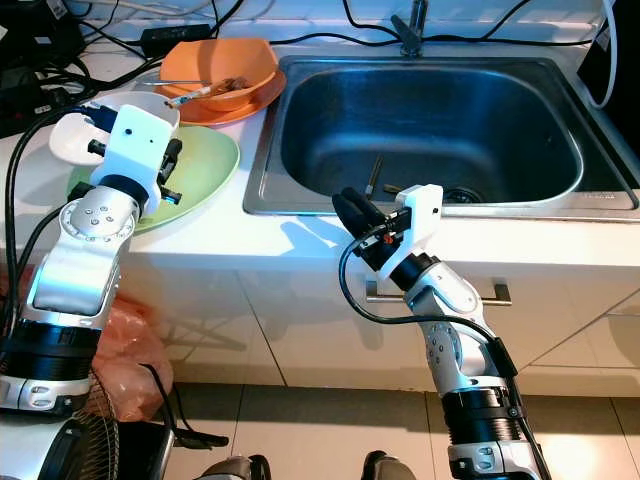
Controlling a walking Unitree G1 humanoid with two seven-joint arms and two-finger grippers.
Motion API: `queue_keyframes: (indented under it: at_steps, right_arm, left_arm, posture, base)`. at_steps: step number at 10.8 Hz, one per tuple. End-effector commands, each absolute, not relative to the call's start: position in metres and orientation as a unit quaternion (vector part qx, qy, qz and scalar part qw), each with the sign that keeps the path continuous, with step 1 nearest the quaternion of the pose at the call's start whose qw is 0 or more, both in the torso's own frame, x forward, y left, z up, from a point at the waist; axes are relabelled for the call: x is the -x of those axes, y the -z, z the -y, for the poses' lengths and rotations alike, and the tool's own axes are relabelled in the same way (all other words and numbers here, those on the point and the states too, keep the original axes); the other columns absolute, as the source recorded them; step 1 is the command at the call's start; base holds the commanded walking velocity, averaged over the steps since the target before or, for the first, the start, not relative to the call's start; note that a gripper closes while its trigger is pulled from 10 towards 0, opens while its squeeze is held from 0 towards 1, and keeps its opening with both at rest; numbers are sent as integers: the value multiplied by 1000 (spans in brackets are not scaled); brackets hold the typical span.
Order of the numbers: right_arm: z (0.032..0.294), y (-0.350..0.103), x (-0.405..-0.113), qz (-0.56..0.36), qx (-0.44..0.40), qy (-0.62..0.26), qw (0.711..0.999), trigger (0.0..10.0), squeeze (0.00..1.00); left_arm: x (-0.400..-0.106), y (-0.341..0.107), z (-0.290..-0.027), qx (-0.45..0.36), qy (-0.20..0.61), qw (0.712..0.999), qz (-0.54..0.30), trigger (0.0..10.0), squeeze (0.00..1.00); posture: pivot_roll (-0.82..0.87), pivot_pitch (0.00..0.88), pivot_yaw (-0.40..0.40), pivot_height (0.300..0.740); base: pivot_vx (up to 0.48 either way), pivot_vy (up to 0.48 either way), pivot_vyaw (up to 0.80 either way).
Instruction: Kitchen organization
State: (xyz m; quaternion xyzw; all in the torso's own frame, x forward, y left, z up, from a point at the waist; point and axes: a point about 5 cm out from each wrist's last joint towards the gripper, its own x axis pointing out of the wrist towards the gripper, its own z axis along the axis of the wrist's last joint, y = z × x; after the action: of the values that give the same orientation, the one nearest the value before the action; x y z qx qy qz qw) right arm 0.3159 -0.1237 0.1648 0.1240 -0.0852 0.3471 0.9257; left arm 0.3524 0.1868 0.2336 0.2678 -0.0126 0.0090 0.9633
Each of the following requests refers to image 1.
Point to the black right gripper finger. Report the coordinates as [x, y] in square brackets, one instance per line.
[372, 206]
[355, 216]

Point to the white ribbed bowl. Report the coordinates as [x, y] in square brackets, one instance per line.
[75, 140]

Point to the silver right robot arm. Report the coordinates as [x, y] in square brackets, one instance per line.
[460, 350]

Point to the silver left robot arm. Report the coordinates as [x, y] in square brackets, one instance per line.
[80, 260]

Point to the light green plate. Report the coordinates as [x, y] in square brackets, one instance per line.
[210, 165]

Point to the silver metal fork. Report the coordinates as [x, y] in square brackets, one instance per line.
[180, 84]

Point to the orange plate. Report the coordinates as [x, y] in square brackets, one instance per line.
[260, 108]

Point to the stainless steel sink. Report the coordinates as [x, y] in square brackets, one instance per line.
[440, 110]

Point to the white sink cabinet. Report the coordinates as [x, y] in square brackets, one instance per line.
[290, 320]

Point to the orange square bowl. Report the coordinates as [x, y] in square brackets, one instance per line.
[230, 58]

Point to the black power adapter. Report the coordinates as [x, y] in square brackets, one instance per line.
[175, 40]

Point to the black power strip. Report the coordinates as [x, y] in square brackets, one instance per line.
[30, 110]

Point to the chrome sink faucet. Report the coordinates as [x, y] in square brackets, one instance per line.
[407, 38]

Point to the black box device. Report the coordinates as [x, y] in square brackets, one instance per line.
[50, 35]

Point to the pink plastic bag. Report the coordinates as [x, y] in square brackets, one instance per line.
[135, 350]

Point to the dark grey robot left leg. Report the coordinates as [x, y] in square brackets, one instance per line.
[235, 470]

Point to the grey Milux standing fan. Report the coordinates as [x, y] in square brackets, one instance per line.
[110, 440]

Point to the black countertop appliance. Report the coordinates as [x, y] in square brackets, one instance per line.
[628, 60]

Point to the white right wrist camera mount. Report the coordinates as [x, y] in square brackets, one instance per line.
[420, 215]

